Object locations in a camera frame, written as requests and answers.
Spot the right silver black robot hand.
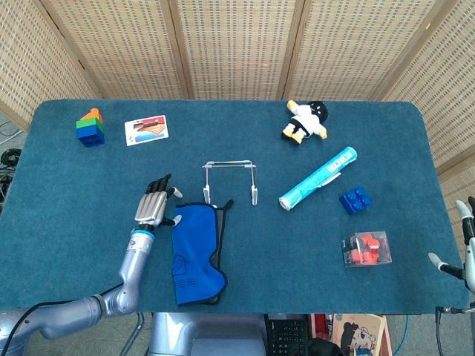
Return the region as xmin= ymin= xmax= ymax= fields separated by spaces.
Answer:
xmin=427 ymin=196 xmax=475 ymax=296

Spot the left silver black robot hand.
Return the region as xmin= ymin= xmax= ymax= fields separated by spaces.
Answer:
xmin=134 ymin=173 xmax=183 ymax=228

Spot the blue and grey cloth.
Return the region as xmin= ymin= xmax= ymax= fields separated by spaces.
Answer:
xmin=171 ymin=199 xmax=235 ymax=307

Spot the teal carpet table mat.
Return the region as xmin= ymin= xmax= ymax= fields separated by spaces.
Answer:
xmin=0 ymin=99 xmax=469 ymax=315

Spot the illustrated picture card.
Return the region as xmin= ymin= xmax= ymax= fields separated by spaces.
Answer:
xmin=124 ymin=114 xmax=170 ymax=147

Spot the blue building block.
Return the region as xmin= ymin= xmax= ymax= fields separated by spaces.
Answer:
xmin=76 ymin=127 xmax=105 ymax=148

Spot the clear box with red pieces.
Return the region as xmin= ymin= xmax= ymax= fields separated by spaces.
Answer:
xmin=340 ymin=231 xmax=393 ymax=268

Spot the green building block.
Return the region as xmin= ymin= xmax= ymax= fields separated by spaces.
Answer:
xmin=76 ymin=117 xmax=105 ymax=133

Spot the blue four-stud toy brick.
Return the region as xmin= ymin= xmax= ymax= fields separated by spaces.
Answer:
xmin=338 ymin=187 xmax=373 ymax=216

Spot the cartoon printed wooden board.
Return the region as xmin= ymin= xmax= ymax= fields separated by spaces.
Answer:
xmin=332 ymin=313 xmax=389 ymax=356

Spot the grey robot torso base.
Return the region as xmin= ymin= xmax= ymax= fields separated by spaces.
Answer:
xmin=148 ymin=311 xmax=269 ymax=356

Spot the light blue wrap roll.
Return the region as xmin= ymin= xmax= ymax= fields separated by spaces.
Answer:
xmin=278 ymin=146 xmax=358 ymax=212

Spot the plush doll in white robe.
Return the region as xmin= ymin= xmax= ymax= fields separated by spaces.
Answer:
xmin=281 ymin=99 xmax=330 ymax=146

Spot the woven bamboo folding screen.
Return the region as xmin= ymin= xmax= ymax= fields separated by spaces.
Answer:
xmin=0 ymin=0 xmax=475 ymax=268

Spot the black keyboard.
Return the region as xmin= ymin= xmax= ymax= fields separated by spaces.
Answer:
xmin=265 ymin=314 xmax=309 ymax=356

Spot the black cable with metal plug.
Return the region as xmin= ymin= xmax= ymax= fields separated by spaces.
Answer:
xmin=436 ymin=306 xmax=475 ymax=356

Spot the blue cable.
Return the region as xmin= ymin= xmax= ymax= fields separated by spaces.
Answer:
xmin=392 ymin=314 xmax=410 ymax=356

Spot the black cable coil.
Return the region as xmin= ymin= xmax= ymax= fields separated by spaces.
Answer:
xmin=0 ymin=148 xmax=23 ymax=166

